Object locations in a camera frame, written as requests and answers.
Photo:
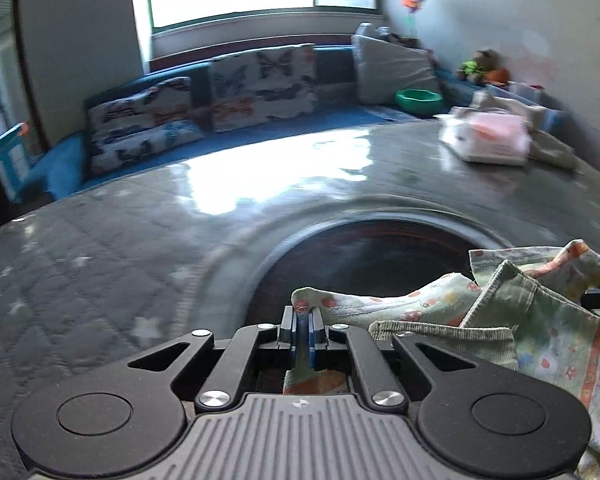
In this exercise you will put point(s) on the colourful pinwheel toy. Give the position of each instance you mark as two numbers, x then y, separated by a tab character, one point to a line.
412	7

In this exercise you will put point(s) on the butterfly cushion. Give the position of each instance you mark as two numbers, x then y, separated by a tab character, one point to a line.
127	131
257	86

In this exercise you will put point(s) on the grey pillow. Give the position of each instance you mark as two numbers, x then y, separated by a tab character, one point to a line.
383	68

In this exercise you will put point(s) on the clear plastic storage box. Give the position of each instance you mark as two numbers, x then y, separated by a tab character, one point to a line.
551	121

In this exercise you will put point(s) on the blue white cabinet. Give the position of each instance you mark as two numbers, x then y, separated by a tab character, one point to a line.
14	160

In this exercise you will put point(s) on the wet wipes pack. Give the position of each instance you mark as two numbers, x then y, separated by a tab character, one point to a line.
486	137

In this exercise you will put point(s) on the beige folded cloth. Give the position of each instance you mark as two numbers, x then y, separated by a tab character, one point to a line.
544	147

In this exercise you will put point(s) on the blue sofa bench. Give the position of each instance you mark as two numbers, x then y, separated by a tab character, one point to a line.
66	168

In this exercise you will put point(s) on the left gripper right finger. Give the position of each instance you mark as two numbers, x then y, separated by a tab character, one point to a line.
317	333

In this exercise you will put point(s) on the grey quilted star mat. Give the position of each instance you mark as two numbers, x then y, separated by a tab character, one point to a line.
222	240

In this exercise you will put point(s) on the right butterfly cushion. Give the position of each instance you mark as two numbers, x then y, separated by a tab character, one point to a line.
257	86

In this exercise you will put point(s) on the floral patterned child garment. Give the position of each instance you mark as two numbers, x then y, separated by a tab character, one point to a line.
521	308

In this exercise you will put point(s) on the green plastic bowl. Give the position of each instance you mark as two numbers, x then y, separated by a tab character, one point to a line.
419	102

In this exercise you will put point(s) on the left butterfly cushion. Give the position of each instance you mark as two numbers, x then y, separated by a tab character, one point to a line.
127	131

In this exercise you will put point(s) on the stuffed toy animal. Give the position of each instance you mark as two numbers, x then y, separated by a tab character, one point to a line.
484	67

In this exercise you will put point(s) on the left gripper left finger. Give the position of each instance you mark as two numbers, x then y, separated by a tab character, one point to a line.
287	332

